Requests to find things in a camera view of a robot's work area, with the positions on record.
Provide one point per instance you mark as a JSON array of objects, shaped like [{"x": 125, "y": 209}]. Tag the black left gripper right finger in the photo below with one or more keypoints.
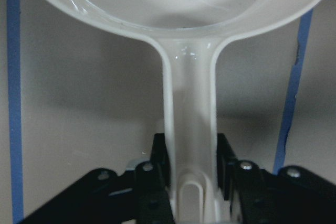
[{"x": 293, "y": 195}]

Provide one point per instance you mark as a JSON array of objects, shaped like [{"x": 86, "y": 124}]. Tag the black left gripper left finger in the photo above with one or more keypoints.
[{"x": 102, "y": 196}]

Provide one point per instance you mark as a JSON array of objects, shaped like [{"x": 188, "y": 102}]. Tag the cream plastic dustpan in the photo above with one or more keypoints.
[{"x": 189, "y": 36}]

